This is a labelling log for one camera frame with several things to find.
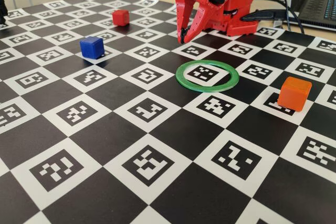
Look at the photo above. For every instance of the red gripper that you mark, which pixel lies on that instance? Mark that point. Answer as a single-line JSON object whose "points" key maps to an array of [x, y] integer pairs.
{"points": [[184, 4]]}

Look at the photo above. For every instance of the red cube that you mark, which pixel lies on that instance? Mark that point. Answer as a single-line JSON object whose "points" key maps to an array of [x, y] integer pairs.
{"points": [[120, 19]]}

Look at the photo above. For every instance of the blue cube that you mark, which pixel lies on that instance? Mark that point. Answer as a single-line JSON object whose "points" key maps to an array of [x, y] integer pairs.
{"points": [[92, 48]]}

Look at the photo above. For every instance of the orange cube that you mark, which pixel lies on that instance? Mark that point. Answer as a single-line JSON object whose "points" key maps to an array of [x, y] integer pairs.
{"points": [[292, 95]]}

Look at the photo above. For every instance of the small white box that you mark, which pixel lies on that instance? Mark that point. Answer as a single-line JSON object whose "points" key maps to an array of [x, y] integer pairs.
{"points": [[278, 23]]}

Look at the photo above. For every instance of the dark laptop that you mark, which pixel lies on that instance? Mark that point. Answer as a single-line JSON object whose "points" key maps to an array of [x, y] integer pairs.
{"points": [[315, 3]]}

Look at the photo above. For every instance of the checkerboard marker mat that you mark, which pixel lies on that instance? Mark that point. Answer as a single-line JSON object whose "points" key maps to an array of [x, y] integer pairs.
{"points": [[105, 134]]}

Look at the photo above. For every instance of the black stand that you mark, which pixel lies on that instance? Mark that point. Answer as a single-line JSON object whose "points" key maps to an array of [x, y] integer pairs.
{"points": [[2, 9]]}

